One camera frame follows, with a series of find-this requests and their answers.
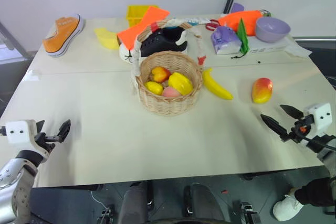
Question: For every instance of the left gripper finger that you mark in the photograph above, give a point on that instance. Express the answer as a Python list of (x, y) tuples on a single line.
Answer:
[(65, 129), (40, 126)]

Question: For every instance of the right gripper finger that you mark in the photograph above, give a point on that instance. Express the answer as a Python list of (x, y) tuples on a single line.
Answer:
[(292, 111), (275, 127)]

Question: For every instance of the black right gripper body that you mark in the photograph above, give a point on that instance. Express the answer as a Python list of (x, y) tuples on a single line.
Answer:
[(299, 129)]

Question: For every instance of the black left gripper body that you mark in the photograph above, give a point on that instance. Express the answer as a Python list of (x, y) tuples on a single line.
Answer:
[(44, 141)]

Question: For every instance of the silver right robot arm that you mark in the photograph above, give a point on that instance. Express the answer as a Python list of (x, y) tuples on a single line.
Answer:
[(329, 155)]

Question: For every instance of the red and yellow mango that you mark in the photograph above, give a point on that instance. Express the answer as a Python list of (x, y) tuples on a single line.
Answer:
[(262, 90)]

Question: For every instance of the black trouser leg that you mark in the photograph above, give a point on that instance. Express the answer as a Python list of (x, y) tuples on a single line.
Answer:
[(317, 192)]

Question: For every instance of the flat white box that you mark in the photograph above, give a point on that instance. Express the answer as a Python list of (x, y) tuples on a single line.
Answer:
[(270, 47)]

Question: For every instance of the yellow banana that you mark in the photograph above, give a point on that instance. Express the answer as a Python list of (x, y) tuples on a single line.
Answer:
[(216, 89)]

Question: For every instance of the white person's shoe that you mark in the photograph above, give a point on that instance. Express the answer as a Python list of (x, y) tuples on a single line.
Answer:
[(286, 207)]

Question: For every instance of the purple bowl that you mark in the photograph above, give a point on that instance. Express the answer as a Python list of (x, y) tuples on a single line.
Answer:
[(273, 30)]

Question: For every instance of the orange canvas sneaker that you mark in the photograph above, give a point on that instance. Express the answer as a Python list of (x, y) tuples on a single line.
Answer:
[(61, 36)]

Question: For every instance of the purple tissue pack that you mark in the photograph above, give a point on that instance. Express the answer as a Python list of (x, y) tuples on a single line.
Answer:
[(225, 40)]

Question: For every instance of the yellow lemon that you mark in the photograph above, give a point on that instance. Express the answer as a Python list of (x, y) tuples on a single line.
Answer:
[(154, 88)]

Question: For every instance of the yellow foam shape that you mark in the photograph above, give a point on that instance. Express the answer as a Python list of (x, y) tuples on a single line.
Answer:
[(106, 38)]

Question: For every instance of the dark rounded shape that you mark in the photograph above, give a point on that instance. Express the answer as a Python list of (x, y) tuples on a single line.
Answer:
[(135, 203)]

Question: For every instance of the orange carrot plush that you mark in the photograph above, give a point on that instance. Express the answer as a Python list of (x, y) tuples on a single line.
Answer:
[(246, 19)]

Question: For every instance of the yellow starfruit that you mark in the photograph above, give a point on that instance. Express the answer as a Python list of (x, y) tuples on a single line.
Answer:
[(181, 83)]

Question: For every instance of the red and yellow apple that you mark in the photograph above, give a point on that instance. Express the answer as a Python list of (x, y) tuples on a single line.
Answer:
[(160, 74)]

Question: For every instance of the pink peach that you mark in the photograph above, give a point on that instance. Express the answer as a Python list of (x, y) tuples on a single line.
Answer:
[(170, 93)]

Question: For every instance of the purple cup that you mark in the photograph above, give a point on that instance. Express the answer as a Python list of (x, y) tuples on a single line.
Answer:
[(237, 8)]

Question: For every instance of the red scissors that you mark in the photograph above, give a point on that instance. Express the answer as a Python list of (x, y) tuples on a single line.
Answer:
[(212, 25)]

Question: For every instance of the orange paper sheet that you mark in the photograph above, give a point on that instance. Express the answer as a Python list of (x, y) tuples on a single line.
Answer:
[(141, 28)]

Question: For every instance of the black sneaker with white sole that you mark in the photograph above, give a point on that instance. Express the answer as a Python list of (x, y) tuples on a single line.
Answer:
[(160, 44)]

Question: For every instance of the yellow plastic crate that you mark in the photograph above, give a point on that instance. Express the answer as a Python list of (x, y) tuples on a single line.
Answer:
[(135, 14)]

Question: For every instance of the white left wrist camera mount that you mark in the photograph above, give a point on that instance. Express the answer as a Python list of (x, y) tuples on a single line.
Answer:
[(19, 132)]

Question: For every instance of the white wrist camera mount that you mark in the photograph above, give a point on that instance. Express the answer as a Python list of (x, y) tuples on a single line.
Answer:
[(320, 116), (19, 132)]

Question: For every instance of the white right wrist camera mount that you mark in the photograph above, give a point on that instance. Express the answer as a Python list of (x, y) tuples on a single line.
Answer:
[(320, 116)]

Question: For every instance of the grey metal frame bar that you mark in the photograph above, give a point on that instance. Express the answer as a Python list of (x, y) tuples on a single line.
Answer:
[(13, 40)]

